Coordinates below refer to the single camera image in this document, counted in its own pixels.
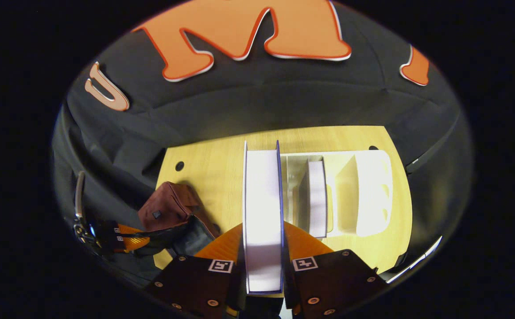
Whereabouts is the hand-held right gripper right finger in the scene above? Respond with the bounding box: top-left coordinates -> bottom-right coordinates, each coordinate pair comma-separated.
282,221 -> 389,318

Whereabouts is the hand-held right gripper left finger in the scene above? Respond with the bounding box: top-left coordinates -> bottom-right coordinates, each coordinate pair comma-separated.
146,222 -> 245,319

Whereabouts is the red schoolbag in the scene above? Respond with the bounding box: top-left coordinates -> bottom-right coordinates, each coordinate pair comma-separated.
137,181 -> 221,258

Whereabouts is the white book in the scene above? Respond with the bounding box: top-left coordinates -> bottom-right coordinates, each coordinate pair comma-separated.
298,159 -> 329,239

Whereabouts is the blue book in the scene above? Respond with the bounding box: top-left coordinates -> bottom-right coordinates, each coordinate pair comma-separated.
242,140 -> 285,296

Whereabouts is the white bookshelf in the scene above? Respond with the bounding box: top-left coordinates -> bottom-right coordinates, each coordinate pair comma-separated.
279,149 -> 394,238

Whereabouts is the black device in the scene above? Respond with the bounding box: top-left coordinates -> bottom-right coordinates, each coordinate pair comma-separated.
404,155 -> 437,175

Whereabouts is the black backdrop cloth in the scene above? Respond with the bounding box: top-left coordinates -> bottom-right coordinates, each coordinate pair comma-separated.
51,0 -> 475,288

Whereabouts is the grey cable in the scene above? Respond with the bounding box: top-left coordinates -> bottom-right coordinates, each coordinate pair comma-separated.
74,171 -> 87,220

